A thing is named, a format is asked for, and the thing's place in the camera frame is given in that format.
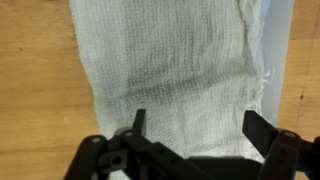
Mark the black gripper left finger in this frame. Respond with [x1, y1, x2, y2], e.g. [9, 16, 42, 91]
[63, 109, 174, 180]

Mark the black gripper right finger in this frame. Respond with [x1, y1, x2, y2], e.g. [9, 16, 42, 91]
[242, 110, 320, 180]

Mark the white towel with grey tape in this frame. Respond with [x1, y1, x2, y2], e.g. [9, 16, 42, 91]
[68, 0, 295, 180]

